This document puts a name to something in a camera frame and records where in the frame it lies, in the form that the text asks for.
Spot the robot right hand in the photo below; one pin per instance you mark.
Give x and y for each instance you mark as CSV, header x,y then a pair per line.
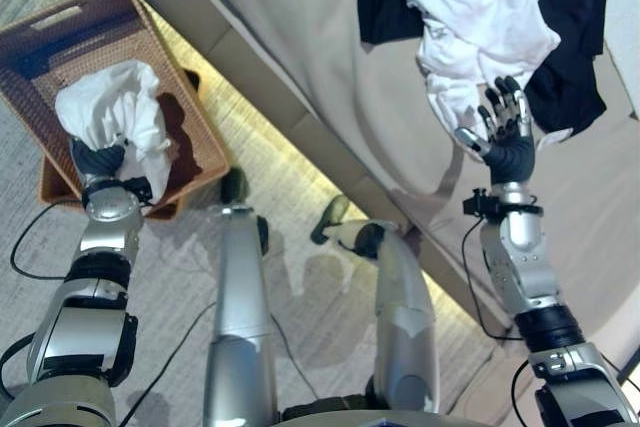
x,y
508,147

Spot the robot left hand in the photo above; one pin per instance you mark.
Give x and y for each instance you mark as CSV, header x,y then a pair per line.
x,y
98,161

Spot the white cloth garment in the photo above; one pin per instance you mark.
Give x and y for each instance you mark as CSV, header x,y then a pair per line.
x,y
120,117

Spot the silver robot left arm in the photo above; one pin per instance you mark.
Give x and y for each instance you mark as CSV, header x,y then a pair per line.
x,y
85,297

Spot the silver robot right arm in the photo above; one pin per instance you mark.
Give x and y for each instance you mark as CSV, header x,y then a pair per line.
x,y
540,307

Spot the brown woven basket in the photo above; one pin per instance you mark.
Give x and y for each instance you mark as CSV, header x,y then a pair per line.
x,y
75,47

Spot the black garment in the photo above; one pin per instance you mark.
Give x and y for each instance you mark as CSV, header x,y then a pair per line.
x,y
570,47

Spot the large white shirt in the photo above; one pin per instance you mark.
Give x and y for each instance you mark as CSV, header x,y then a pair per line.
x,y
480,22

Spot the silver robot right leg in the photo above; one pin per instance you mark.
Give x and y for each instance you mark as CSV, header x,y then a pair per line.
x,y
400,307

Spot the silver robot leg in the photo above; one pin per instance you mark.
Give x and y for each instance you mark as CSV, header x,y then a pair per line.
x,y
400,307
240,317

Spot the silver robot left leg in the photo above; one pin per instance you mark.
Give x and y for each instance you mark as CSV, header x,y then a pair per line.
x,y
240,317

